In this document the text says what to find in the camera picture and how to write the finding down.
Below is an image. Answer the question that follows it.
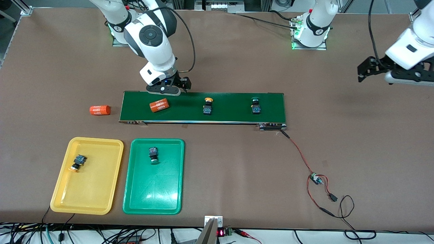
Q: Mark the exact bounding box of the orange 4680 cylinder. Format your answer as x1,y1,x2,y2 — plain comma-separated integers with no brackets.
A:
89,105,111,116
149,98,170,113

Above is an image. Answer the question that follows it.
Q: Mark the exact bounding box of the green conveyor belt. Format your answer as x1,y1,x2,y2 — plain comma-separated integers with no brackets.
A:
119,90,288,131

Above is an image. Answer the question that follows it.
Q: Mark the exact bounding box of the white light fixture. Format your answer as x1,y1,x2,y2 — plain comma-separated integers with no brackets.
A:
194,0,245,14

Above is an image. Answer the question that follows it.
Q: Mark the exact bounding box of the green plastic tray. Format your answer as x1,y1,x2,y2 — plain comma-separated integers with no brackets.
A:
122,138,185,215

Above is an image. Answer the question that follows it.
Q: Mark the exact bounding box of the yellow plastic tray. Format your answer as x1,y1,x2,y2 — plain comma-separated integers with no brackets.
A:
50,137,124,216

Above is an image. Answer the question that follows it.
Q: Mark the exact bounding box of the red clip lead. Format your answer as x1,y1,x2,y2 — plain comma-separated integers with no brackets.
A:
233,228,262,244

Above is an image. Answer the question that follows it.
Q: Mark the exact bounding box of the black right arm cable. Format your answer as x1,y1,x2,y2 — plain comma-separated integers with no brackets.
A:
166,7,196,73

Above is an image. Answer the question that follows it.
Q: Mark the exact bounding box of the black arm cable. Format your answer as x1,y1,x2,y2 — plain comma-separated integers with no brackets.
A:
166,7,196,73
368,0,385,70

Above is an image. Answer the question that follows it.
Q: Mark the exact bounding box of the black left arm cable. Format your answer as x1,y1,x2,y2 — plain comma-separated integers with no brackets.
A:
368,0,385,70

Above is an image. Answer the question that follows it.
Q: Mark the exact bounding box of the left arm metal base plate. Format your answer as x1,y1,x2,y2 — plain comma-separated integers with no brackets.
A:
291,15,328,51

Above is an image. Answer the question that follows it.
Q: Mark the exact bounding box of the aluminium frame profile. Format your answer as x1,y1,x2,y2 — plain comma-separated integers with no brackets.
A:
339,0,355,14
244,0,274,13
171,0,196,11

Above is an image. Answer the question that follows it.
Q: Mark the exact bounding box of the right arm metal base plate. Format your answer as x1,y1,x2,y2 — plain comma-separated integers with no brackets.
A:
112,32,129,47

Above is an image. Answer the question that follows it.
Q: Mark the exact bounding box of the black power cable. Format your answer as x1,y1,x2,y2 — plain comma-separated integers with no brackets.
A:
270,10,298,23
235,13,299,29

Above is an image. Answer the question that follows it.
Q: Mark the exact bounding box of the red black twisted wire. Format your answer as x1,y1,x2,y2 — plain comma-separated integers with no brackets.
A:
280,130,316,175

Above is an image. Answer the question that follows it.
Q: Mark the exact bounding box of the red wire with black connector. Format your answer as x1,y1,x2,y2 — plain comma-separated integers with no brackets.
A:
306,174,339,217

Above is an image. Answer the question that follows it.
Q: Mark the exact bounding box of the grey metal camera stand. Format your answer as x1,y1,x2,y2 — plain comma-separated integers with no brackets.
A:
196,215,224,244

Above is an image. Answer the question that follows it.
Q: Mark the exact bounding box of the thin black looped cable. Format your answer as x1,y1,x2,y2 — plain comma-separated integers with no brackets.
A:
334,195,377,241

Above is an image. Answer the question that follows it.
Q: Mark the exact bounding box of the black cable with inline box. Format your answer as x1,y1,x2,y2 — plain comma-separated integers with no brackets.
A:
58,213,76,242

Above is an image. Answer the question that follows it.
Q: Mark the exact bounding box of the teal cable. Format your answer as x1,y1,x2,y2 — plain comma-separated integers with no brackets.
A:
44,224,55,244

